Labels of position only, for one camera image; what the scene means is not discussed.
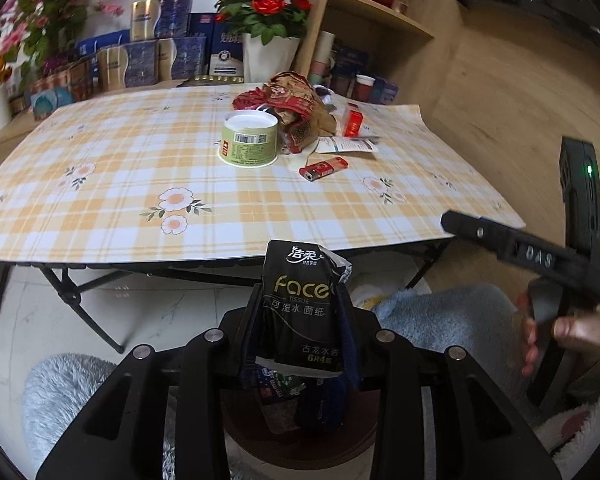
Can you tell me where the brown trash bin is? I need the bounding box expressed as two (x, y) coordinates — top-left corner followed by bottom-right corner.
(219, 387), (382, 467)

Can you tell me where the gold leaf tray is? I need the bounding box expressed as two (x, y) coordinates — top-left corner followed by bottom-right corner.
(177, 75), (246, 88)

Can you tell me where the black tv cabinet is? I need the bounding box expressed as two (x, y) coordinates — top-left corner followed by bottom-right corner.
(452, 0), (600, 61)

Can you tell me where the red rose plant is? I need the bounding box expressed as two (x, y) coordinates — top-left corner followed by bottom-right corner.
(214, 0), (313, 46)

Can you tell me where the fluffy blue pajama leg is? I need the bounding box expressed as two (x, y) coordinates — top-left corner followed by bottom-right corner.
(375, 282), (546, 441)

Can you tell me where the white flower pot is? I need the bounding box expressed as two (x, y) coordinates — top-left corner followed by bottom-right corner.
(242, 32), (301, 83)

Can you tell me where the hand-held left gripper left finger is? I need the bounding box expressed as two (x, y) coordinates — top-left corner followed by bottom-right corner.
(36, 282), (266, 480)

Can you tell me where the red gold snack bag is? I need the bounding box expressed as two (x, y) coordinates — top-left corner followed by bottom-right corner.
(231, 71), (338, 153)

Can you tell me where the striped decorative basket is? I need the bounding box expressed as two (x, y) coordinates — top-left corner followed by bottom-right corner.
(29, 57), (101, 122)

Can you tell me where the red lighter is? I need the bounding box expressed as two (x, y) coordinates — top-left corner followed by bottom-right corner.
(299, 157), (349, 182)

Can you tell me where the row of small brown bottles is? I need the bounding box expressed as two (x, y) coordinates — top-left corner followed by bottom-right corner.
(0, 92), (31, 141)

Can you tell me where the white ribbed vase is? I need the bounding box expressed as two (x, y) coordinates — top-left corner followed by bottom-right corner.
(0, 85), (13, 131)

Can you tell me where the flat blue box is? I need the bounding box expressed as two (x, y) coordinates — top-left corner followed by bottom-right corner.
(75, 30), (131, 56)

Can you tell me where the white packet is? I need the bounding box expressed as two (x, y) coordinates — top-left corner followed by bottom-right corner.
(314, 135), (381, 156)

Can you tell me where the pink blossom plant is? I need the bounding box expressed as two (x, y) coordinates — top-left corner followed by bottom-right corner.
(0, 0), (123, 76)

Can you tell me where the green cup with white lid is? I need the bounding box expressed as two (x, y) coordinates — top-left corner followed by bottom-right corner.
(216, 111), (281, 168)

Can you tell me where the folding table with checked cloth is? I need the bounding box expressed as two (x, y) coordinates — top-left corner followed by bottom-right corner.
(0, 82), (527, 277)

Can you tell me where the small blue red-label box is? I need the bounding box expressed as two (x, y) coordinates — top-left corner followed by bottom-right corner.
(256, 369), (306, 397)

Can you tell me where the person's right hand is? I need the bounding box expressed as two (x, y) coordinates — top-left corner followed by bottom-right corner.
(517, 290), (600, 377)

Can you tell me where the black folding table frame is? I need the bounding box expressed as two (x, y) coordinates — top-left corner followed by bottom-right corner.
(0, 240), (456, 356)

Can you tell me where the white blue emblem box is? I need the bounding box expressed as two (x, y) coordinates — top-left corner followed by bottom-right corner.
(209, 17), (246, 77)

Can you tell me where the red cup with white lid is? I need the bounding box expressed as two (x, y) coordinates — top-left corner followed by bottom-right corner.
(355, 74), (376, 102)

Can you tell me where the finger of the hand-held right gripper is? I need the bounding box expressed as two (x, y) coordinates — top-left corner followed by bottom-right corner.
(440, 210), (513, 261)

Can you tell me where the purple small box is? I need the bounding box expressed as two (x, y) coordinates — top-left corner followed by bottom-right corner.
(370, 77), (400, 106)

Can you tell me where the dark blue moon gift box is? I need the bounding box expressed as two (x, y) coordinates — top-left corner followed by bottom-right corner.
(330, 42), (371, 96)

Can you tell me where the grey fluffy slipper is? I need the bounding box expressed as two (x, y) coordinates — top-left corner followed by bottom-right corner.
(22, 353), (181, 480)

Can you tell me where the small red box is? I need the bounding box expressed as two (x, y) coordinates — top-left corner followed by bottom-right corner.
(342, 102), (365, 138)

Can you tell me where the black tissue pack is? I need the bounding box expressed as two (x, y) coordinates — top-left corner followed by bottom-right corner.
(252, 240), (353, 378)

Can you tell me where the stack of paper cups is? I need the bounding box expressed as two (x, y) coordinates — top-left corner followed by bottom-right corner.
(307, 30), (337, 86)

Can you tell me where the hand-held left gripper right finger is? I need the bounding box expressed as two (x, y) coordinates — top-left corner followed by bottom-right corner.
(337, 282), (563, 480)

